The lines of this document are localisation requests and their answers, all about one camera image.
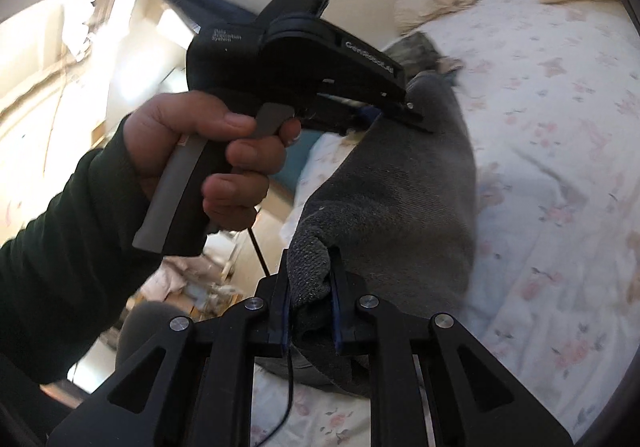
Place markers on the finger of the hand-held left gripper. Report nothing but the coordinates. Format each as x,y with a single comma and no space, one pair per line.
415,119
367,116

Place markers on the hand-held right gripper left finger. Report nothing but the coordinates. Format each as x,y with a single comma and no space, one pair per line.
282,319

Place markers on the folded camouflage pants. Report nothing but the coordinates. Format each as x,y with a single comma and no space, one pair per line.
415,52

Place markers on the person's left forearm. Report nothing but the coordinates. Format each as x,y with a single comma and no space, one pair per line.
65,252

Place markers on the dark grey pants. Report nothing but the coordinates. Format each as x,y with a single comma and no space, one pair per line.
400,207

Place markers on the clear plastic bag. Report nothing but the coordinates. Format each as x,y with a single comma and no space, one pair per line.
170,282

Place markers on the teal bed footboard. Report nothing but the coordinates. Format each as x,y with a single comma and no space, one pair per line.
295,162

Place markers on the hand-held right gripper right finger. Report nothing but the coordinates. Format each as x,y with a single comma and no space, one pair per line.
337,314

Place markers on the person's left hand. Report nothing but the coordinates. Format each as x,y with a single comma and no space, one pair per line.
165,127

